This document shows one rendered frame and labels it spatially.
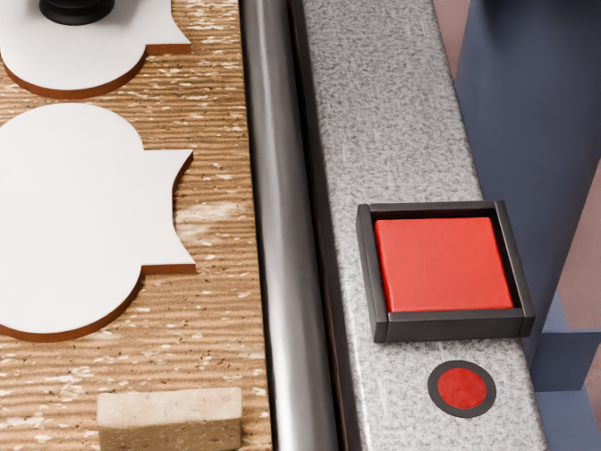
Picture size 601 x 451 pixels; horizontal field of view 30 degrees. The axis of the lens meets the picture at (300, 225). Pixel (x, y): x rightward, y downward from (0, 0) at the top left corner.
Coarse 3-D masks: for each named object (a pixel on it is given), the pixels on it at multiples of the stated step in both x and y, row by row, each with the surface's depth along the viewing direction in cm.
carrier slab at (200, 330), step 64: (192, 0) 67; (0, 64) 62; (192, 64) 63; (192, 128) 59; (192, 192) 56; (192, 256) 53; (256, 256) 54; (128, 320) 51; (192, 320) 51; (256, 320) 51; (0, 384) 48; (64, 384) 48; (128, 384) 48; (192, 384) 48; (256, 384) 49; (0, 448) 46; (64, 448) 46; (256, 448) 46
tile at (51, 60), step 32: (0, 0) 65; (32, 0) 65; (128, 0) 65; (160, 0) 65; (0, 32) 63; (32, 32) 63; (64, 32) 63; (96, 32) 63; (128, 32) 63; (160, 32) 63; (32, 64) 61; (64, 64) 61; (96, 64) 61; (128, 64) 61; (64, 96) 60; (96, 96) 61
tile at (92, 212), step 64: (0, 128) 58; (64, 128) 58; (128, 128) 58; (0, 192) 55; (64, 192) 55; (128, 192) 55; (0, 256) 52; (64, 256) 52; (128, 256) 52; (0, 320) 49; (64, 320) 49
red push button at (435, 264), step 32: (384, 224) 56; (416, 224) 56; (448, 224) 57; (480, 224) 57; (384, 256) 55; (416, 256) 55; (448, 256) 55; (480, 256) 55; (416, 288) 54; (448, 288) 54; (480, 288) 54
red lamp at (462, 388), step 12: (444, 372) 52; (456, 372) 52; (468, 372) 52; (444, 384) 52; (456, 384) 52; (468, 384) 52; (480, 384) 52; (444, 396) 51; (456, 396) 51; (468, 396) 51; (480, 396) 51; (468, 408) 51
